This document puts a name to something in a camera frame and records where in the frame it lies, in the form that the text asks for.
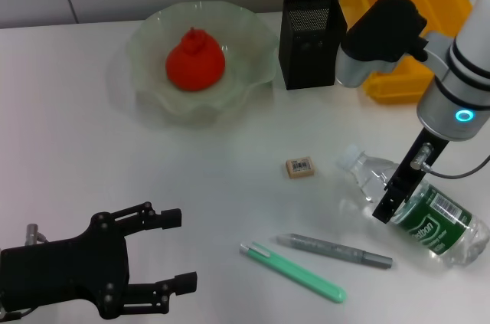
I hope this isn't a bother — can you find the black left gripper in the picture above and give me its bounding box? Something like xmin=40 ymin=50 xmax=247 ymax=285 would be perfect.
xmin=0 ymin=201 xmax=198 ymax=320

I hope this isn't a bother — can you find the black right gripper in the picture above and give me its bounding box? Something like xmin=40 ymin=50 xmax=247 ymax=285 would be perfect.
xmin=372 ymin=126 xmax=449 ymax=224

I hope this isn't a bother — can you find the clear green-label water bottle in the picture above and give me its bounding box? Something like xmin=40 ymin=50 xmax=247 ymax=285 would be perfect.
xmin=336 ymin=144 xmax=490 ymax=268

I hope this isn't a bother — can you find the mint green pen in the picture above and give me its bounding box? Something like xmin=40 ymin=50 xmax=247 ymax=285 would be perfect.
xmin=240 ymin=241 xmax=348 ymax=304

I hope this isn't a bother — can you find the orange mandarin fruit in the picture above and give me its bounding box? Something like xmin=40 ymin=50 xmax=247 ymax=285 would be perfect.
xmin=165 ymin=27 xmax=226 ymax=92

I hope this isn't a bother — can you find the grey marker pen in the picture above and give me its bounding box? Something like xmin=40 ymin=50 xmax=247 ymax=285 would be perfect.
xmin=276 ymin=233 xmax=394 ymax=270

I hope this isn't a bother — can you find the beige eraser with barcode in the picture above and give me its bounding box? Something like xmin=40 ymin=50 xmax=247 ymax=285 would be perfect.
xmin=285 ymin=156 xmax=318 ymax=179

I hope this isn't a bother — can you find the black mesh pen holder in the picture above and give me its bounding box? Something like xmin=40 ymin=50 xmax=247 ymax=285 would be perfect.
xmin=278 ymin=0 xmax=348 ymax=90

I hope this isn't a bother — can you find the green glass fruit bowl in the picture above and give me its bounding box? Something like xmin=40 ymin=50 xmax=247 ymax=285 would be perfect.
xmin=126 ymin=0 xmax=279 ymax=126

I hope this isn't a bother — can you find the right gripper cable with plug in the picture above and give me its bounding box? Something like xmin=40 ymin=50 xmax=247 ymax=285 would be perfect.
xmin=410 ymin=142 xmax=490 ymax=180

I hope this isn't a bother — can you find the gripper cable with plug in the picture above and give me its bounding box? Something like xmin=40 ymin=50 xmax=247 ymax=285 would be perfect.
xmin=410 ymin=142 xmax=490 ymax=180
xmin=24 ymin=223 xmax=51 ymax=245

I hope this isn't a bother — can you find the left gripper cable with plug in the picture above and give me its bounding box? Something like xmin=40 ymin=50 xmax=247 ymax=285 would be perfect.
xmin=24 ymin=223 xmax=51 ymax=245

